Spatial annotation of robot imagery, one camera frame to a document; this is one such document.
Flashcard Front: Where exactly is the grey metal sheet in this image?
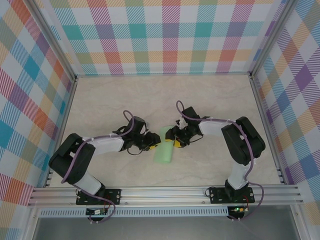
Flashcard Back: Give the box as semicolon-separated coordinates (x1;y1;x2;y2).
32;216;301;240

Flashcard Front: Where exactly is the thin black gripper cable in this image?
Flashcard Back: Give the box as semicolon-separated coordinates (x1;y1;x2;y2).
126;146;143;156
188;133;205;146

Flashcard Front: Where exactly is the wide aluminium mounting rail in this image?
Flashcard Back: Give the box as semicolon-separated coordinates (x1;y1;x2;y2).
27;184;305;207

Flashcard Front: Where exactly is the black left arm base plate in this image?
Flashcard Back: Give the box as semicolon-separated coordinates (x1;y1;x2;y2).
75;188;123;206

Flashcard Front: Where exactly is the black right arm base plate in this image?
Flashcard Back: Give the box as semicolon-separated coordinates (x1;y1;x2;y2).
208;186;255;205

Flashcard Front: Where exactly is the slotted grey cable duct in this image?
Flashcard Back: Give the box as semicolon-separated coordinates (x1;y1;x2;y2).
39;206;230;218

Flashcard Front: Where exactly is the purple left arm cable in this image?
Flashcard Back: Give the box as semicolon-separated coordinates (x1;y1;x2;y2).
60;109;136;224

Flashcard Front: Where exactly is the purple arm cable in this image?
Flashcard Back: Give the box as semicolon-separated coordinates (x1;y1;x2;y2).
60;109;136;224
175;99;266;223

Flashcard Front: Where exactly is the aluminium table edge rail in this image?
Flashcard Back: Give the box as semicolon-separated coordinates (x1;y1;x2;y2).
43;77;79;188
249;76;287;186

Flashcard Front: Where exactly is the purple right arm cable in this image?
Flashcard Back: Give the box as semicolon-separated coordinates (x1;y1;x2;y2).
175;99;266;223

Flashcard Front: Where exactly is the aluminium frame post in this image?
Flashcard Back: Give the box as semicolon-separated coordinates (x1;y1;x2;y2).
248;0;300;80
29;0;78;82

